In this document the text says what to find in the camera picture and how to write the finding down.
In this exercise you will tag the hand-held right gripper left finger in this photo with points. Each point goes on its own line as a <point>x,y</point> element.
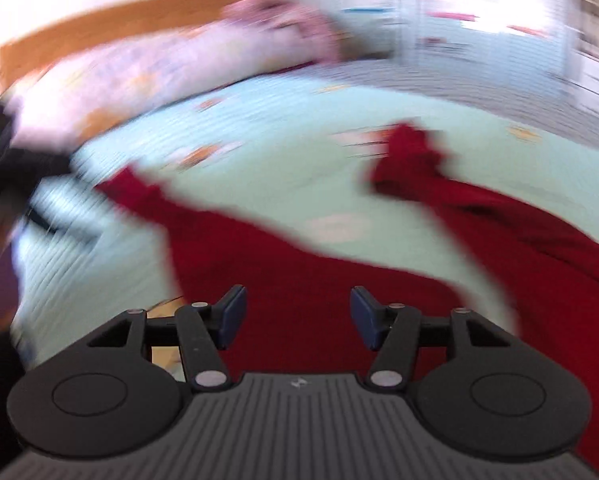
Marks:
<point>232,317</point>

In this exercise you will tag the white sliding door wardrobe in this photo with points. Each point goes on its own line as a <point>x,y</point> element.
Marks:
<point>479,35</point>

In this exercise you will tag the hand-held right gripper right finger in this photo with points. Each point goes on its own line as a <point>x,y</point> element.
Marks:
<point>365,317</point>

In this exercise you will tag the pink floral blanket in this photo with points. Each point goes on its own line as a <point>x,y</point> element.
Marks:
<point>289,25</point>

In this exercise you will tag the wooden headboard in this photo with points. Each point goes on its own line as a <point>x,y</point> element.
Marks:
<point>104,25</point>

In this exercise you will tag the green quilted bedspread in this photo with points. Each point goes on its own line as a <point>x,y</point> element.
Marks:
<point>259,135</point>

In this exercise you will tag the floral rolled quilt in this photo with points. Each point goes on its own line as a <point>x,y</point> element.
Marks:
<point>129,80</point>

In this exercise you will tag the red sweater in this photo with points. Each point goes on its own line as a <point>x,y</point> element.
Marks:
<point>299,285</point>

